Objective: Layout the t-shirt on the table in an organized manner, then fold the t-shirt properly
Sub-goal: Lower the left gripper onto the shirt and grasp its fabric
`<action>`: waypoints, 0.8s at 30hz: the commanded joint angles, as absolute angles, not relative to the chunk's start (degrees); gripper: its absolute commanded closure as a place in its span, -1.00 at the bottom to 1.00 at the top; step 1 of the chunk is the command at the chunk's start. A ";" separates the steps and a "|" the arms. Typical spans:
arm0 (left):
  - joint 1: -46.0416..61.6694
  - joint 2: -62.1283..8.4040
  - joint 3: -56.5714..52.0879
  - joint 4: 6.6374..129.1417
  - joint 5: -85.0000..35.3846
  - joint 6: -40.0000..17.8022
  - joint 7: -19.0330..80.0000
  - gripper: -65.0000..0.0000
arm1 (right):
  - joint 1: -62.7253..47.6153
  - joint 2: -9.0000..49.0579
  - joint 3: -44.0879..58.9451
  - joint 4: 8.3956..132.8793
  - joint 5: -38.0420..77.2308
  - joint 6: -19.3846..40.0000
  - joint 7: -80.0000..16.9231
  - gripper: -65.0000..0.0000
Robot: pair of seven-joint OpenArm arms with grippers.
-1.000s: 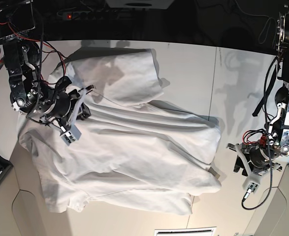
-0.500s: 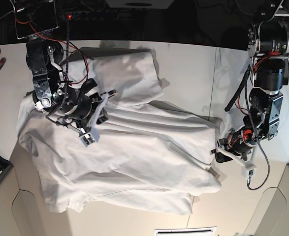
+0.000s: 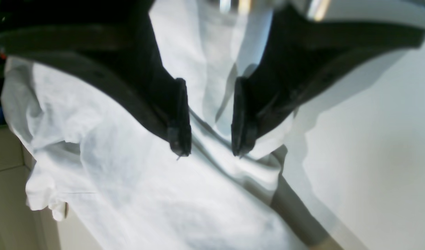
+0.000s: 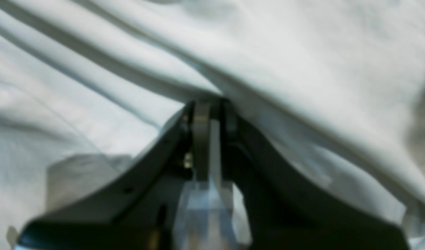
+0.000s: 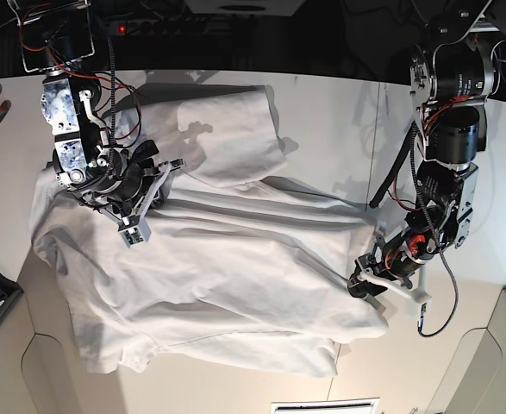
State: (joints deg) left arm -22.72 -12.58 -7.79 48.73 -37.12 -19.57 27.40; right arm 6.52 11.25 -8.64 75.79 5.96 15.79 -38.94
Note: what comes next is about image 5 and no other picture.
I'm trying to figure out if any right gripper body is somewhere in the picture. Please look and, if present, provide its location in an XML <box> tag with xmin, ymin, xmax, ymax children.
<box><xmin>79</xmin><ymin>146</ymin><xmax>184</xmax><ymax>242</ymax></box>

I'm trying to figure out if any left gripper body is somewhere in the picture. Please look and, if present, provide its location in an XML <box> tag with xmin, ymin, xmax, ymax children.
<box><xmin>351</xmin><ymin>228</ymin><xmax>434</xmax><ymax>319</ymax></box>

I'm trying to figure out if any white t-shirt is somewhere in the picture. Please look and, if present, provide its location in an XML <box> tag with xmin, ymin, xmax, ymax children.
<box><xmin>29</xmin><ymin>90</ymin><xmax>388</xmax><ymax>377</ymax></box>

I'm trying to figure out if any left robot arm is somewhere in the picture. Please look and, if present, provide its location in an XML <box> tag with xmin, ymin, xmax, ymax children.
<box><xmin>347</xmin><ymin>1</ymin><xmax>506</xmax><ymax>315</ymax></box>

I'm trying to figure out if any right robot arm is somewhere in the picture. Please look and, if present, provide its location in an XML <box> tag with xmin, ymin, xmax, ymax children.
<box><xmin>8</xmin><ymin>1</ymin><xmax>184</xmax><ymax>247</ymax></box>

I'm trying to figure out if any white vent grille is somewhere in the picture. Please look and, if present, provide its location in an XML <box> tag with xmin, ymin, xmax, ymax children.
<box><xmin>270</xmin><ymin>398</ymin><xmax>379</xmax><ymax>414</ymax></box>

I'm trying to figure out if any black power strip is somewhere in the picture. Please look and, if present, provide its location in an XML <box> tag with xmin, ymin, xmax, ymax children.
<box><xmin>107</xmin><ymin>15</ymin><xmax>255</xmax><ymax>37</ymax></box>

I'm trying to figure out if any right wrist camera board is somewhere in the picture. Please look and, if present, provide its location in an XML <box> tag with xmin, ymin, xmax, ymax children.
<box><xmin>121</xmin><ymin>228</ymin><xmax>144</xmax><ymax>248</ymax></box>

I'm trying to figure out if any black braided right cable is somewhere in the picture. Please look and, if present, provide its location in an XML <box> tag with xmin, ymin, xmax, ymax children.
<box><xmin>411</xmin><ymin>120</ymin><xmax>459</xmax><ymax>337</ymax></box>

